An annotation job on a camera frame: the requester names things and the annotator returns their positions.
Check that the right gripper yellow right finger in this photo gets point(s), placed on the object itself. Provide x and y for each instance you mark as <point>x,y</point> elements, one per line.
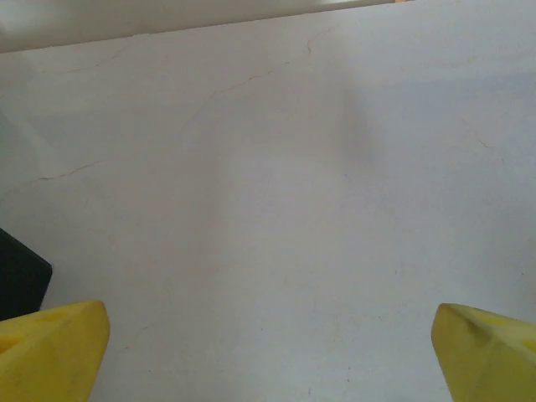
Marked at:
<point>490,360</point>

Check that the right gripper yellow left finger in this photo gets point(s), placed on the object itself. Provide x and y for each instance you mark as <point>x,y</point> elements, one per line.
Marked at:
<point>50,356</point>

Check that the starry night print black box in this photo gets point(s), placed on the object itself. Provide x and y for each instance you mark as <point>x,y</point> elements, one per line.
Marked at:
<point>21,280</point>

